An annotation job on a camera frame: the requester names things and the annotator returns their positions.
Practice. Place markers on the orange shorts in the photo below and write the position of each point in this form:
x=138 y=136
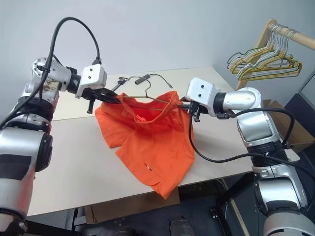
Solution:
x=152 y=147

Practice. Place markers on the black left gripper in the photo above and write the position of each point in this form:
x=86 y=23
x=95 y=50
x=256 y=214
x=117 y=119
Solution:
x=92 y=94

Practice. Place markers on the flat brown cardboard sheet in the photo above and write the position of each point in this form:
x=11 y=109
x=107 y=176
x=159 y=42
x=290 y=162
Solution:
x=123 y=209

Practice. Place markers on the open brown cardboard box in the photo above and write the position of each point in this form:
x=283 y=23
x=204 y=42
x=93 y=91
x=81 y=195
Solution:
x=300 y=132

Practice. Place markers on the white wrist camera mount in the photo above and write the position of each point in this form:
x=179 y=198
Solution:
x=93 y=76
x=201 y=91

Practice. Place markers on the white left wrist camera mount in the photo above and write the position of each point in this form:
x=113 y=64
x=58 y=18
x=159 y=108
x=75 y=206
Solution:
x=93 y=76

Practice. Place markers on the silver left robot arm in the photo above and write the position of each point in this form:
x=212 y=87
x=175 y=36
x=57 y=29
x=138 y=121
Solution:
x=17 y=147

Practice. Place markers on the dark rounded shape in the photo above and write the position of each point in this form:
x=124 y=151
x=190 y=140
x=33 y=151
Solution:
x=105 y=231
x=180 y=226

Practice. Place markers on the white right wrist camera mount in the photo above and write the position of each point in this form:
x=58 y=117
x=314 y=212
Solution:
x=201 y=91

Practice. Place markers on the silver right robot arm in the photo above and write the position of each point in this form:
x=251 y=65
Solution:
x=261 y=123

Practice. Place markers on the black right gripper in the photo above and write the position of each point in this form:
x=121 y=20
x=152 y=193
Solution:
x=197 y=109

